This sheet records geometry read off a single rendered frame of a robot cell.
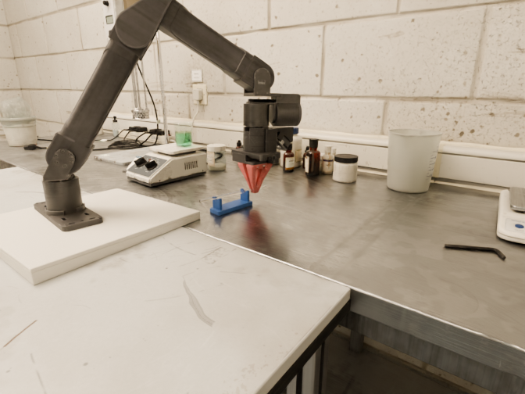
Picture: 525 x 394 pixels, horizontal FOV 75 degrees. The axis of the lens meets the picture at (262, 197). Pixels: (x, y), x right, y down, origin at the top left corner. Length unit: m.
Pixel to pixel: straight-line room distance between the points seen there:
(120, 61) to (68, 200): 0.28
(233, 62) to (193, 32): 0.09
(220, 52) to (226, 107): 0.76
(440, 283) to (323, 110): 0.80
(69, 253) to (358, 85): 0.92
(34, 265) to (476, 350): 0.58
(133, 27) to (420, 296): 0.63
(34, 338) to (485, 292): 0.56
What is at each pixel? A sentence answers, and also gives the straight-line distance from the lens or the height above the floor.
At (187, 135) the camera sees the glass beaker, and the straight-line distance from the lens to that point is 1.04.
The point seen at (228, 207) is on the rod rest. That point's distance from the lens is 0.75.
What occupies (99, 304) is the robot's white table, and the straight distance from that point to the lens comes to 0.50.
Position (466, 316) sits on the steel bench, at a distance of 0.50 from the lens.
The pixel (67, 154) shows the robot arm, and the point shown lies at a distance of 0.72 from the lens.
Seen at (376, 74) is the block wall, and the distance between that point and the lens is 1.15.
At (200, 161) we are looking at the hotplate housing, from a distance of 1.05.
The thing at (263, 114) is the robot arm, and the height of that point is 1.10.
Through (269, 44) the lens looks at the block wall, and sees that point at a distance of 1.35.
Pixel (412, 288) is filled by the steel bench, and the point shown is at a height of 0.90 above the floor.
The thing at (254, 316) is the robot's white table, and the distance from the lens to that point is 0.44.
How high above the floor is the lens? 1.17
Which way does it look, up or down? 18 degrees down
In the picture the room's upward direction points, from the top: straight up
